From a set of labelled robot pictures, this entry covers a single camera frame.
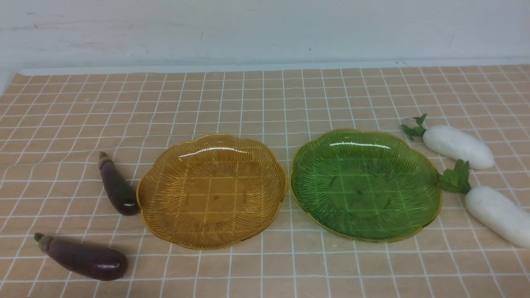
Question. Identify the white radish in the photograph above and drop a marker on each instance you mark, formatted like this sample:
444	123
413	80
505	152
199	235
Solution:
452	143
490	207

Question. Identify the amber ribbed plastic plate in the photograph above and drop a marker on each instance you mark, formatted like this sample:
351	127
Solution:
212	193

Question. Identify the green ribbed plastic plate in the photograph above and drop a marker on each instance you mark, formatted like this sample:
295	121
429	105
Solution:
366	185

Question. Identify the purple eggplant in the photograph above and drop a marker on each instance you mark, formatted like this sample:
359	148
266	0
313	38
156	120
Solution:
91	261
119	191

